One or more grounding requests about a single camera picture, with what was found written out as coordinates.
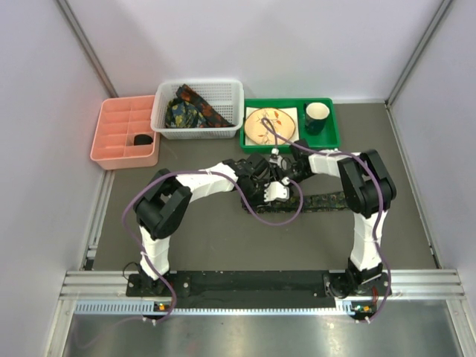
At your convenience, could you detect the green floral tie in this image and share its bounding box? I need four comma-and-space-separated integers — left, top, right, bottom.
251, 191, 350, 214

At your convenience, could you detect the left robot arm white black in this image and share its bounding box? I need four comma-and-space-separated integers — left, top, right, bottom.
133, 154, 269, 295

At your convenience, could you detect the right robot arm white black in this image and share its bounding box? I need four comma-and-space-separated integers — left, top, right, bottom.
288, 141, 396, 298

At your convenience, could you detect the green plastic tray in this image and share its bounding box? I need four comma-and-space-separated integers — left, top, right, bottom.
239, 97, 341, 154

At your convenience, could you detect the beige floral plate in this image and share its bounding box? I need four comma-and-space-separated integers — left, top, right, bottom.
244, 108, 298, 146

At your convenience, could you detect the white paper napkin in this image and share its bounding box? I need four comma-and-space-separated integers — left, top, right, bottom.
246, 106, 300, 145

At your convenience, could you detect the dark green mug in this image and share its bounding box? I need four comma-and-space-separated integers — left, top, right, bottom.
304, 103, 330, 135

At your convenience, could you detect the dark orange leaf tie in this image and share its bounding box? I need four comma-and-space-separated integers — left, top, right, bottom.
176, 84, 233, 128

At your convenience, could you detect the white perforated plastic basket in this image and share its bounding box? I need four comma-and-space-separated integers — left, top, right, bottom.
150, 78, 245, 140

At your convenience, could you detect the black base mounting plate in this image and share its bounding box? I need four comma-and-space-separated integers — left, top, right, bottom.
126, 270, 391, 309

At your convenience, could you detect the blue yellow floral tie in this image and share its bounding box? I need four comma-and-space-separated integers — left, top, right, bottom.
164, 98, 207, 129

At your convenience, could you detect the rolled black tie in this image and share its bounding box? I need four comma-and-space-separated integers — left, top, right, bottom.
133, 134, 153, 146

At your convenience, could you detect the pink divided organizer box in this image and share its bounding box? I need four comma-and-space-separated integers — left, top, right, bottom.
90, 95, 160, 170

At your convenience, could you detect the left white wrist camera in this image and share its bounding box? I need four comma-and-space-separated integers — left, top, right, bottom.
263, 177, 291, 202

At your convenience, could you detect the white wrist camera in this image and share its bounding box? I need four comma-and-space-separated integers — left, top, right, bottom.
268, 147, 287, 170
263, 177, 291, 202

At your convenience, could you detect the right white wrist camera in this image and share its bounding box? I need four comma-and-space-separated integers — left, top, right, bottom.
268, 147, 287, 170

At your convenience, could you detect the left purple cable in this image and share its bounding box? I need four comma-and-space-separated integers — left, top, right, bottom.
122, 170, 304, 323

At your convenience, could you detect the purple cable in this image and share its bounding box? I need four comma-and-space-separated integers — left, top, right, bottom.
122, 170, 304, 323
260, 117, 392, 324

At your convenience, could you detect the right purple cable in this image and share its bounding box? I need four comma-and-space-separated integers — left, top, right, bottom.
260, 117, 392, 324

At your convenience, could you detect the white slotted cable duct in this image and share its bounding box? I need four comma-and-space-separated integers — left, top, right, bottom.
74, 300, 355, 316

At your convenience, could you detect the aluminium frame rail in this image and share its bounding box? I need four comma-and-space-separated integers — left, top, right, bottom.
59, 269, 466, 300

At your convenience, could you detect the right aluminium corner post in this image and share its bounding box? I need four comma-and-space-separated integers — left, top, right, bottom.
385, 0, 455, 108

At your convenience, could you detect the aluminium corner post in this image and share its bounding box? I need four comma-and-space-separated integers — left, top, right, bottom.
54, 0, 118, 97
385, 0, 455, 108

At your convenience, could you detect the left aluminium corner post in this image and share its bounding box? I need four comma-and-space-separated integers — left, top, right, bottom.
54, 0, 118, 97

